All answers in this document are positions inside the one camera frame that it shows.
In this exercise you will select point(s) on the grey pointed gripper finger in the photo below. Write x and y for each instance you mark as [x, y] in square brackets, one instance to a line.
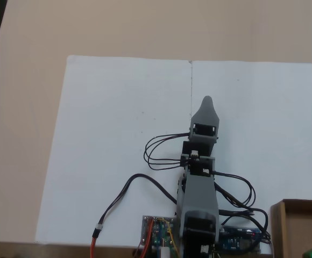
[205, 114]

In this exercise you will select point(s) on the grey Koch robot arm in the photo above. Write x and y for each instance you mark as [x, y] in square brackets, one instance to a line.
[199, 196]

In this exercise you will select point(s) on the wooden bin box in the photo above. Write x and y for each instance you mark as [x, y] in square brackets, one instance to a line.
[293, 228]

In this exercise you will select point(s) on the white paper sheet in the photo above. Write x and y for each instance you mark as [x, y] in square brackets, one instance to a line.
[105, 121]
[266, 107]

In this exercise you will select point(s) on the blue circuit board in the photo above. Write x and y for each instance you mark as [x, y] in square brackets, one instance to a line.
[239, 240]

